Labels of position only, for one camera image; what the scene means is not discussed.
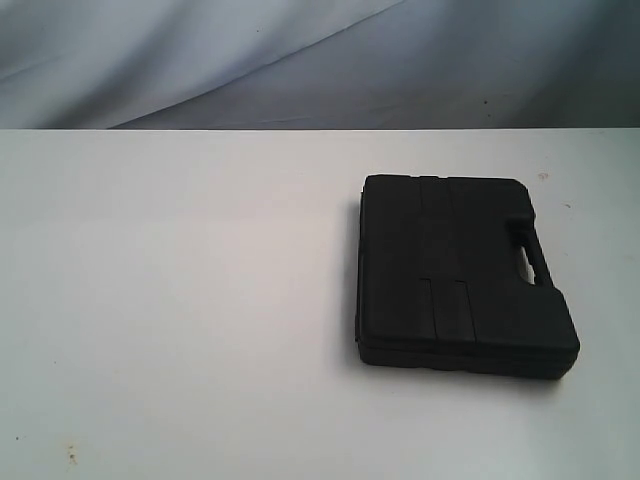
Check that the black plastic tool case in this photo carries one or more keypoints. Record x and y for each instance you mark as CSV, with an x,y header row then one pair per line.
x,y
451,276

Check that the grey backdrop cloth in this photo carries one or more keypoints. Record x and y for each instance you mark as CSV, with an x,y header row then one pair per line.
x,y
319,64

